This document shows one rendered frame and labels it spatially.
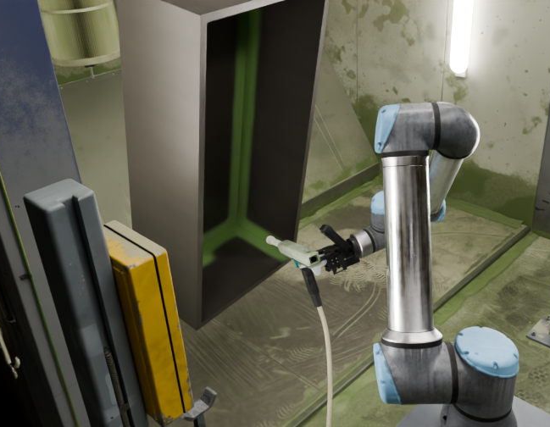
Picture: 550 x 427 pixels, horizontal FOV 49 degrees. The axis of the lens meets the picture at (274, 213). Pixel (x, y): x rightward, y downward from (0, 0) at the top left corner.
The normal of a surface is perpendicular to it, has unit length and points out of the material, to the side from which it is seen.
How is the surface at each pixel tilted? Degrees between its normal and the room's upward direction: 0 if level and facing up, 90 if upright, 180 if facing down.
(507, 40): 90
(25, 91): 90
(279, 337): 0
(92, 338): 90
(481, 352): 5
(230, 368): 0
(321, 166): 57
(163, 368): 90
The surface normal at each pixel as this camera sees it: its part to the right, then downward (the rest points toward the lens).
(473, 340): 0.02, -0.88
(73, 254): 0.70, 0.29
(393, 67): -0.71, 0.37
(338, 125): 0.55, -0.23
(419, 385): -0.07, 0.12
